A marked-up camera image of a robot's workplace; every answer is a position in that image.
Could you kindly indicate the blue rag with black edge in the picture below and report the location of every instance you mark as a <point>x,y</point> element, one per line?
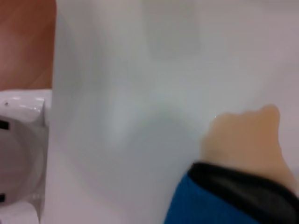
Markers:
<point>210,205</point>

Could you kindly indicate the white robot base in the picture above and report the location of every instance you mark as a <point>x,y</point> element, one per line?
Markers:
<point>21,144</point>

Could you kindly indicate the brown water stain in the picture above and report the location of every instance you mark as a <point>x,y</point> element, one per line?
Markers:
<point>245,140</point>

